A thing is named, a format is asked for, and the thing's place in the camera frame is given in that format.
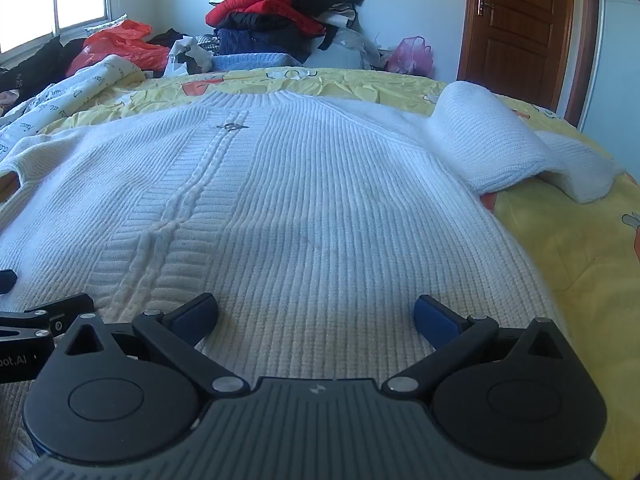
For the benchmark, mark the white printed blanket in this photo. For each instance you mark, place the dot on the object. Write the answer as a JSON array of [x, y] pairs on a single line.
[[75, 90]]

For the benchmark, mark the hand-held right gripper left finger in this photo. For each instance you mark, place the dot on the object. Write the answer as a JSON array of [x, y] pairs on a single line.
[[192, 322]]

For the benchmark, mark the yellow carrot-print bed sheet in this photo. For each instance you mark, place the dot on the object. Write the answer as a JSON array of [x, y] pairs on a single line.
[[575, 260]]

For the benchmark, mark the pink plastic bag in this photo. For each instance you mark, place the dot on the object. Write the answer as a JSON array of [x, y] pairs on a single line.
[[410, 57]]

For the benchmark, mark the flower-print wardrobe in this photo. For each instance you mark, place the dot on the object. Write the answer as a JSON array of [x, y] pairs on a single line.
[[617, 85]]

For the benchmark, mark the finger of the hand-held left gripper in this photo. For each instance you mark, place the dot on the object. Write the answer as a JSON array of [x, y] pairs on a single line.
[[7, 281], [60, 312]]

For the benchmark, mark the dark cloth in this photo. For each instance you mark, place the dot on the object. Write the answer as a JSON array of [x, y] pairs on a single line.
[[40, 65]]

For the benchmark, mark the white and black bag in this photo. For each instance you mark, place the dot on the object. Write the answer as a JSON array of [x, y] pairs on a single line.
[[187, 55]]

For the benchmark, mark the black padded garment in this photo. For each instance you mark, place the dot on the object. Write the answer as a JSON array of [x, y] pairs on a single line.
[[250, 22]]

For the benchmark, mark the red jacket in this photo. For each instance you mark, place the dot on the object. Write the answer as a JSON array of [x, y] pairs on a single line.
[[260, 0]]

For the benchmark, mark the clear plastic bag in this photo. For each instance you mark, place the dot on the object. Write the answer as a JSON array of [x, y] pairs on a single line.
[[350, 47]]

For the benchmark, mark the orange plastic bag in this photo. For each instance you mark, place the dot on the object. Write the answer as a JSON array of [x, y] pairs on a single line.
[[120, 47]]

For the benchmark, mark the light blue knit garment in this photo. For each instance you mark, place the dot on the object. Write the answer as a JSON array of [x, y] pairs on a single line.
[[250, 61]]

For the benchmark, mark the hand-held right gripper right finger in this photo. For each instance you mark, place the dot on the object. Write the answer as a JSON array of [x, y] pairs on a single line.
[[436, 322]]

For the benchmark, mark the brown wooden door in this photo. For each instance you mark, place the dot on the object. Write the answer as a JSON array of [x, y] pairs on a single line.
[[525, 35]]

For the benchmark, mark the white knit sweater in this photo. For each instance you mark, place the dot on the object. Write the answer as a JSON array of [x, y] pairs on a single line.
[[310, 200]]

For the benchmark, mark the navy garment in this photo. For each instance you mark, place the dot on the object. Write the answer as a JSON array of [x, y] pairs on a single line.
[[260, 42]]

